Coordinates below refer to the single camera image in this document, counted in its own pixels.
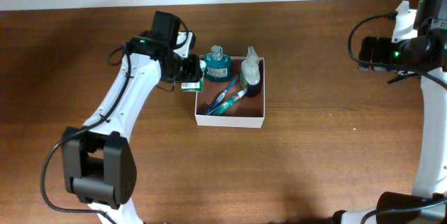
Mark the green white soap packet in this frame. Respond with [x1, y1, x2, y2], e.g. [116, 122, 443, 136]
[181, 81, 204, 92]

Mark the blue mouthwash bottle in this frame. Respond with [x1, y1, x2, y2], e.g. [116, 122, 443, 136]
[204, 45, 231, 82]

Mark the blue disposable razor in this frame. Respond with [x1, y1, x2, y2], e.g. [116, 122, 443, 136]
[202, 103, 210, 115]

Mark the blue white toothbrush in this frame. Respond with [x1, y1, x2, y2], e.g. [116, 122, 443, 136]
[205, 75, 240, 115]

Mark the green toothpaste tube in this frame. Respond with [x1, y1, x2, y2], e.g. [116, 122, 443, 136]
[210, 89, 246, 116]

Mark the clear pump soap bottle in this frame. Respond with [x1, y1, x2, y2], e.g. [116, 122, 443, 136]
[240, 46, 261, 97]

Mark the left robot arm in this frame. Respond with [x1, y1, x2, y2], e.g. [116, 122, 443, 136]
[60, 32, 203, 223]

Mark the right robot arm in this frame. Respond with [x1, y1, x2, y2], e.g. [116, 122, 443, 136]
[330, 0, 446, 224]

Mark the white cardboard box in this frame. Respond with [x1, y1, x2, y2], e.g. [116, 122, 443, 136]
[194, 58, 265, 128]

